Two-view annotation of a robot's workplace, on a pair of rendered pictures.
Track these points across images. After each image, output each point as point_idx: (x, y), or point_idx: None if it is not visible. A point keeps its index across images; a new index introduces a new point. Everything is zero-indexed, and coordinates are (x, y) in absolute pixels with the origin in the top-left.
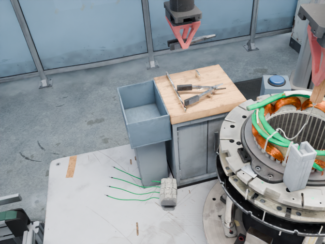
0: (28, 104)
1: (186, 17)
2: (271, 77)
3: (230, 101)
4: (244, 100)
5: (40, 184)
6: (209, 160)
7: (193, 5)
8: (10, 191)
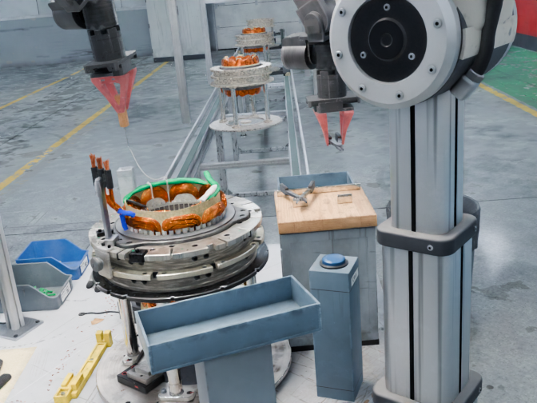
0: None
1: (306, 99)
2: (338, 253)
3: (282, 215)
4: (278, 221)
5: (526, 386)
6: None
7: (323, 94)
8: (507, 359)
